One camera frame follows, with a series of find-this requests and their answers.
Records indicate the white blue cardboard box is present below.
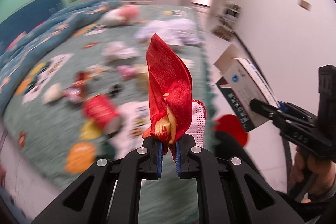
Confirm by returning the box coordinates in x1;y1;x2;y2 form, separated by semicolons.
214;44;280;132

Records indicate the red fabric pouch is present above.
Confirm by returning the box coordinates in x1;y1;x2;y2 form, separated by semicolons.
142;34;207;155

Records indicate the right hand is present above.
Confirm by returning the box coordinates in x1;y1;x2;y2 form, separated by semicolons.
289;146;335;196

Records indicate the red plastic bucket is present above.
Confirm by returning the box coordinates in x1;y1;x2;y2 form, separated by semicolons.
214;114;249;147

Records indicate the red snack can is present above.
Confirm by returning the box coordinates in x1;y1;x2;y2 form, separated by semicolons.
83;94;123;135

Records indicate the brown floor mat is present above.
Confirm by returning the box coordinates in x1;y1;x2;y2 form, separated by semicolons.
211;25;235;42

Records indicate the green patterned bed blanket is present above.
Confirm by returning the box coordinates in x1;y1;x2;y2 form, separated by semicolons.
1;0;214;223

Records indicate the small white shelf rack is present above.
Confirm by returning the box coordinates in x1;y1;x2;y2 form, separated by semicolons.
220;1;241;29

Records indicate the white crumpled tissue ball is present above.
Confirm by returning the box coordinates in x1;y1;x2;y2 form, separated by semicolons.
42;83;63;105

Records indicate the lavender white clothing pile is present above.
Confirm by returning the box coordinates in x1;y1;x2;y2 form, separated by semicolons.
134;18;203;46

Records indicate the pink small wrapper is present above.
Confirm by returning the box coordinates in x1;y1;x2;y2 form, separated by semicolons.
117;65;137;81

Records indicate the crumpled white paper wrapper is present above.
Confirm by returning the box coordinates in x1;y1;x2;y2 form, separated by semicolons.
102;42;139;62

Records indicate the pink white plush toy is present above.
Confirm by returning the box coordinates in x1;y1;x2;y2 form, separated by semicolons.
100;5;139;27

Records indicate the blue floral quilt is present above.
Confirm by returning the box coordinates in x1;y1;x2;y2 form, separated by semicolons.
1;0;122;114

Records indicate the blue padded headboard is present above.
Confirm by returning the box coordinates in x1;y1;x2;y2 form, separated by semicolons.
0;0;64;55

